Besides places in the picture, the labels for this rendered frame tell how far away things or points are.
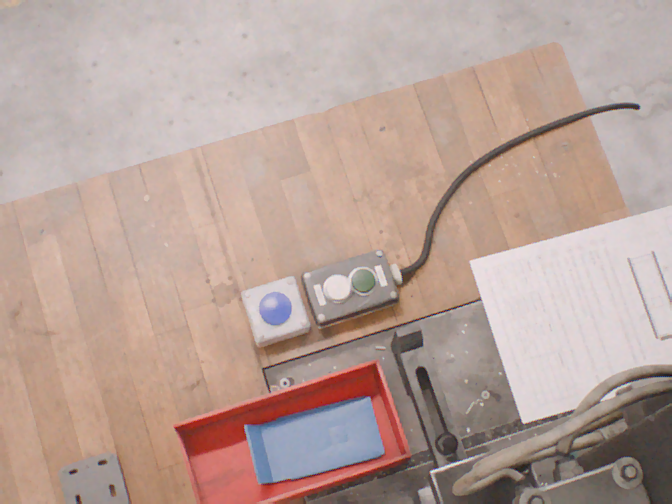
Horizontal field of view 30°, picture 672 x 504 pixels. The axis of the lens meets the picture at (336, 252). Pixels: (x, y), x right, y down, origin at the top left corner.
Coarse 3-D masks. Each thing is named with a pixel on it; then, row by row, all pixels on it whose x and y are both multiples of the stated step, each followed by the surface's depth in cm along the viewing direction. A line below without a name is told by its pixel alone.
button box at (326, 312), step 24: (576, 120) 161; (504, 144) 160; (432, 216) 157; (336, 264) 152; (360, 264) 152; (384, 264) 153; (312, 288) 152; (384, 288) 152; (312, 312) 152; (336, 312) 151; (360, 312) 152
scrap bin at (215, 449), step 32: (320, 384) 148; (352, 384) 151; (384, 384) 145; (224, 416) 147; (256, 416) 150; (384, 416) 150; (192, 448) 148; (224, 448) 148; (384, 448) 149; (192, 480) 145; (224, 480) 147; (256, 480) 147; (288, 480) 148; (320, 480) 148; (352, 480) 148
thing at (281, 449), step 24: (336, 408) 150; (360, 408) 150; (264, 432) 149; (288, 432) 149; (312, 432) 149; (360, 432) 149; (264, 456) 147; (288, 456) 148; (312, 456) 148; (336, 456) 148; (360, 456) 148; (264, 480) 145
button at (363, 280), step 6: (360, 270) 151; (366, 270) 151; (354, 276) 151; (360, 276) 151; (366, 276) 151; (372, 276) 151; (354, 282) 151; (360, 282) 151; (366, 282) 151; (372, 282) 151; (354, 288) 151; (360, 288) 151; (366, 288) 151; (372, 288) 152
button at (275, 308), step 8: (264, 296) 151; (272, 296) 150; (280, 296) 150; (264, 304) 150; (272, 304) 150; (280, 304) 150; (288, 304) 150; (264, 312) 150; (272, 312) 150; (280, 312) 150; (288, 312) 150; (264, 320) 150; (272, 320) 150; (280, 320) 150
